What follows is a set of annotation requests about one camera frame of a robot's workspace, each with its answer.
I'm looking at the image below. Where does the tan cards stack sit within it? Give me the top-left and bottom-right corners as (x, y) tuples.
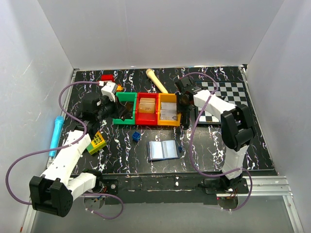
(138, 98), (156, 114)

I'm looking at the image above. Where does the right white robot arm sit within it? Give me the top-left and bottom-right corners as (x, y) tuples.
(175, 74), (256, 193)

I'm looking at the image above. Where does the red plastic bin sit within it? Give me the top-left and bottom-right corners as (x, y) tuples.
(135, 92), (158, 126)

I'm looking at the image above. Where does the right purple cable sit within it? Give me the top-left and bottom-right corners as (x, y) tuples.
(179, 72), (253, 211)

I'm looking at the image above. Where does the blue toy microphone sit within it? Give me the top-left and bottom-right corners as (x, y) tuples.
(49, 116), (64, 159)

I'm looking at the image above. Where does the blue leather card holder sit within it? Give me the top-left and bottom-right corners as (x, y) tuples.
(147, 140), (180, 162)

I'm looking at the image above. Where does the green plastic bin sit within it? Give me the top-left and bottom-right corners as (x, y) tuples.
(113, 92), (138, 125)

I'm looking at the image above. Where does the yellow green toy house block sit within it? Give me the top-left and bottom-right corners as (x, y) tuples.
(86, 131), (106, 155)

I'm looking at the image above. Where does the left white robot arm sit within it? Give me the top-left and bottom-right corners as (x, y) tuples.
(29, 93), (128, 217)

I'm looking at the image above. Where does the white cards stack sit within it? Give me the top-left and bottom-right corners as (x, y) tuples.
(160, 102), (177, 121)

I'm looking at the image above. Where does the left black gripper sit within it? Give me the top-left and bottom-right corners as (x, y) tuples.
(96, 94), (126, 121)

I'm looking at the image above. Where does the red toy window block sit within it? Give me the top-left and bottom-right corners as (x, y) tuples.
(101, 74), (115, 82)

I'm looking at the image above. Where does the orange plastic bin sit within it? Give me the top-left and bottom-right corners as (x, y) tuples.
(157, 93), (181, 127)

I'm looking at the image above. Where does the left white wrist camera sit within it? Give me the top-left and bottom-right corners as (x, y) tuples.
(99, 81), (118, 102)

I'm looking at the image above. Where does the small blue toy brick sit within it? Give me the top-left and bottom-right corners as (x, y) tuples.
(132, 132), (141, 142)

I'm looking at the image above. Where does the black white chessboard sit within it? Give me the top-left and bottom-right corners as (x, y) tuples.
(198, 82), (250, 125)

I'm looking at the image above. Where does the cream toy microphone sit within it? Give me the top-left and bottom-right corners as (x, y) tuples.
(146, 69), (168, 94)

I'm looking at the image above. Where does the black VIP credit card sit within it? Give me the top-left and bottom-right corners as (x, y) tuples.
(121, 101), (134, 121)

